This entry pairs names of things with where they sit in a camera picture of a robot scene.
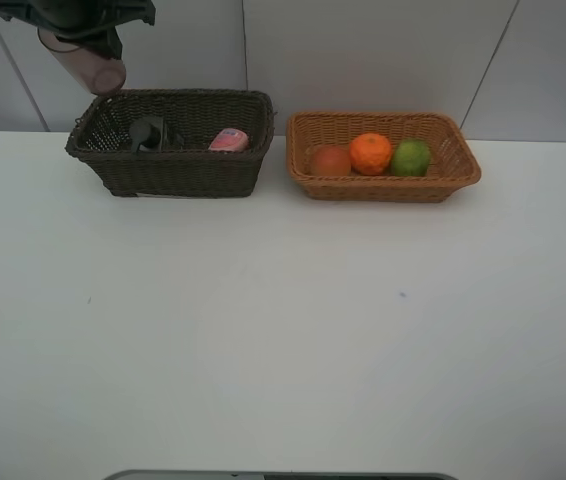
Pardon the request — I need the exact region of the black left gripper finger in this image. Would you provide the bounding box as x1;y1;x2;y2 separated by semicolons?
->
78;27;123;60

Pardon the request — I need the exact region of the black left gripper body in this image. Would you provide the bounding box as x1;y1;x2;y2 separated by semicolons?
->
0;0;156;35

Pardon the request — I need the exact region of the translucent purple plastic cup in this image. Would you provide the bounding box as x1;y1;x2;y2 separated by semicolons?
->
37;29;127;96

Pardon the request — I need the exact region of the dark green pump bottle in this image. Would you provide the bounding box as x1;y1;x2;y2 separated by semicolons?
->
128;116;185;153

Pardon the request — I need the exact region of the pink lotion bottle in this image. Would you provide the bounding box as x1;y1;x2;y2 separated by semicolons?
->
208;128;249;152

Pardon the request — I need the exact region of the red orange round fruit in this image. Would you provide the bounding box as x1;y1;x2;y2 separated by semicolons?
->
310;146;352;177

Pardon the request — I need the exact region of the orange mandarin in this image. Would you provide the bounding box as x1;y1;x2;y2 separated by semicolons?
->
349;133;392;176

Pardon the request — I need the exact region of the green lime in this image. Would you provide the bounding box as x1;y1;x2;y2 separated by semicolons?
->
390;139;432;177

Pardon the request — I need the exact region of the dark brown wicker basket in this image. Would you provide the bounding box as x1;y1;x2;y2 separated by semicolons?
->
66;89;275;198

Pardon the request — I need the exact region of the light brown wicker basket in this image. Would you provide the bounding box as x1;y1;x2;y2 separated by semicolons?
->
286;111;481;203

